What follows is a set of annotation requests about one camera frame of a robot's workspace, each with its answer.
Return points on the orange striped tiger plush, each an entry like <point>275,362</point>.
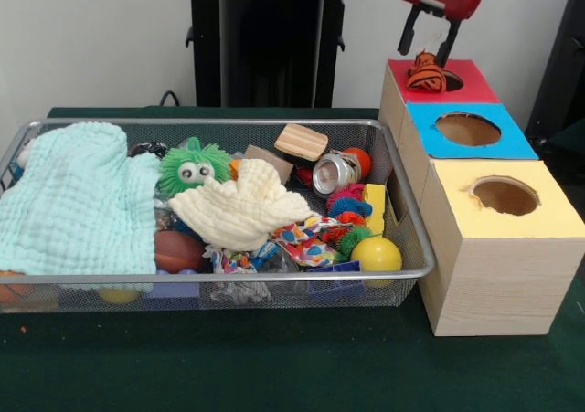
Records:
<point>427,76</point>

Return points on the cream cloth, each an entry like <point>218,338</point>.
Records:
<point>242,206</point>

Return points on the green spiky puffer toy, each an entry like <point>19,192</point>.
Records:
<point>192,165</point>

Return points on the clear mesh bin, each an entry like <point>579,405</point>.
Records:
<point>402,238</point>

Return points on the wooden box with three holes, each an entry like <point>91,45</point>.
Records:
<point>498,275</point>

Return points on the red ball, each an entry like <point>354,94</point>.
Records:
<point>364,158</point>

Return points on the black chair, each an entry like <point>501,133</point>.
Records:
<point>562,74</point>

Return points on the striped wooden block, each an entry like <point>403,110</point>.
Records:
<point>301,140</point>

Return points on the silver metal cup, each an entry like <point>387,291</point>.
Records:
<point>333,174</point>

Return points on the yellow foam block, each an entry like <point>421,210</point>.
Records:
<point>374,206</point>

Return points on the rainbow spiky caterpillar toy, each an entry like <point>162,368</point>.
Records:
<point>349,202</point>

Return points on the brown cardboard piece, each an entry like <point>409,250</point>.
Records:
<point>274,158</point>

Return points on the yellow ball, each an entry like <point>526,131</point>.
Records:
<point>377,253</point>

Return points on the polka dot cloth toy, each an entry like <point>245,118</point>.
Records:
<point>311,243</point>

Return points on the blue building block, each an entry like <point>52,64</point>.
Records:
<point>338,267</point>

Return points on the clear plastic bottle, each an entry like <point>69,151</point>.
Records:
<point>281,263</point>

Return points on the brown toy football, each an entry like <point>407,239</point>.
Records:
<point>178,250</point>

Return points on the purple building block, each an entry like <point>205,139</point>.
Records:
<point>180,271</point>

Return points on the dark green table cloth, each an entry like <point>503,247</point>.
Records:
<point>274,362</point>

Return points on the mint green cloth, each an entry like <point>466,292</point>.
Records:
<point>73,202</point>

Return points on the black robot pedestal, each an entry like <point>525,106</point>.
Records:
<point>256,55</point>

